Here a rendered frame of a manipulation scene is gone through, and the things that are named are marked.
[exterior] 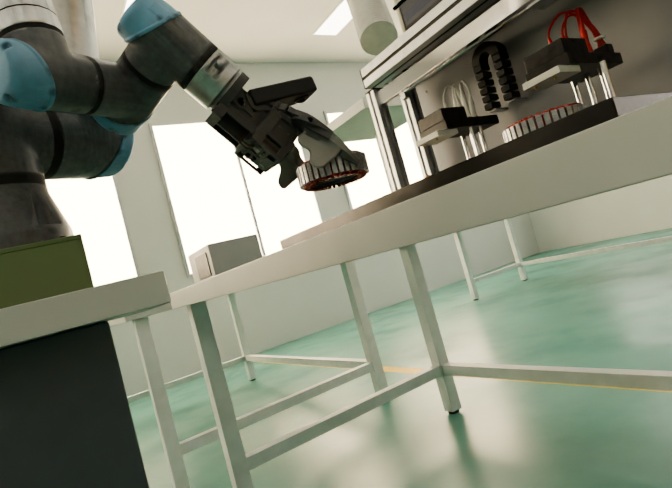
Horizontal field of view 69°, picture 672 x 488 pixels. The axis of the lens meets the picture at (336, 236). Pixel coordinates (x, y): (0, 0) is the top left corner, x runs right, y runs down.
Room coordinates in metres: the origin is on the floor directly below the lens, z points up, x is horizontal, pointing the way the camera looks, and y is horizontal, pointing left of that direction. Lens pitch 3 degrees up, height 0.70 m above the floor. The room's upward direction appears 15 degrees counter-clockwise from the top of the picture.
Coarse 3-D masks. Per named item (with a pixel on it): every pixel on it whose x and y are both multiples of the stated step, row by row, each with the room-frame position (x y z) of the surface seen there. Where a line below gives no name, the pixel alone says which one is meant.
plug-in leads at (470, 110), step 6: (444, 90) 0.97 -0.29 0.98; (462, 90) 0.97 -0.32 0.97; (468, 90) 0.95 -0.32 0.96; (444, 96) 0.97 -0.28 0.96; (456, 96) 0.98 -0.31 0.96; (462, 96) 0.93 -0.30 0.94; (444, 102) 0.97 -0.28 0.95; (462, 102) 0.93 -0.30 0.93; (468, 108) 0.93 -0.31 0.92; (474, 108) 0.94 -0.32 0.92; (468, 114) 0.93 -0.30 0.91; (474, 114) 0.94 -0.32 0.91
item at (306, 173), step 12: (360, 156) 0.73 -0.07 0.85; (300, 168) 0.73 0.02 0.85; (312, 168) 0.72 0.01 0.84; (324, 168) 0.72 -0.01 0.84; (336, 168) 0.71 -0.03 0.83; (348, 168) 0.71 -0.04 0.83; (360, 168) 0.73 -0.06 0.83; (300, 180) 0.74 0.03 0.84; (312, 180) 0.72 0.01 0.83; (324, 180) 0.73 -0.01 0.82; (336, 180) 0.79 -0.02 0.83; (348, 180) 0.79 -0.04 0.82
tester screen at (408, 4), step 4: (408, 0) 0.99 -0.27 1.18; (412, 0) 0.98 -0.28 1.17; (416, 0) 0.97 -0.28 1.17; (432, 0) 0.94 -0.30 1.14; (436, 0) 0.93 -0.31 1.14; (404, 4) 1.00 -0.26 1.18; (408, 4) 0.99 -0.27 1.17; (412, 4) 0.98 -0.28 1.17; (428, 4) 0.95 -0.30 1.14; (404, 8) 1.00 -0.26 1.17; (408, 8) 0.99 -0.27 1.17; (424, 8) 0.96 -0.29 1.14; (404, 12) 1.00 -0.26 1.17; (420, 12) 0.97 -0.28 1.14; (404, 16) 1.00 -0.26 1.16; (412, 16) 0.99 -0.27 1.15; (416, 16) 0.98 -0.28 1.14; (408, 20) 1.00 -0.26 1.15; (412, 20) 0.99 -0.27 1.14; (408, 24) 1.00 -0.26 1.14
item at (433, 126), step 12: (444, 108) 0.88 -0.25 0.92; (456, 108) 0.90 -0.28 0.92; (420, 120) 0.92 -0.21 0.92; (432, 120) 0.90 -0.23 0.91; (444, 120) 0.87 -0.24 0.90; (456, 120) 0.89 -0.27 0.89; (468, 120) 0.91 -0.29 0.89; (480, 120) 0.92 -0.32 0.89; (492, 120) 0.94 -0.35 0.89; (432, 132) 0.90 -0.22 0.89; (444, 132) 0.87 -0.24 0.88; (456, 132) 0.89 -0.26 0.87; (468, 132) 0.97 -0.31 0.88; (480, 132) 0.93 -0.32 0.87; (420, 144) 0.91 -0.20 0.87; (432, 144) 0.93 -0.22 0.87; (468, 156) 0.97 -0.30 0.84
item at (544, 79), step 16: (544, 48) 0.69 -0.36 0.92; (560, 48) 0.68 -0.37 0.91; (576, 48) 0.69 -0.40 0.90; (528, 64) 0.72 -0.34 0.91; (544, 64) 0.70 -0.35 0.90; (560, 64) 0.68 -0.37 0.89; (576, 64) 0.69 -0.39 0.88; (592, 64) 0.71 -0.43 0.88; (608, 64) 0.73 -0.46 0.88; (528, 80) 0.73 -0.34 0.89; (544, 80) 0.68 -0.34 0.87; (560, 80) 0.71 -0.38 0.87; (576, 80) 0.77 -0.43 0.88; (592, 80) 0.75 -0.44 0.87; (576, 96) 0.77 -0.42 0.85; (592, 96) 0.75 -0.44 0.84; (608, 96) 0.73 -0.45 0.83
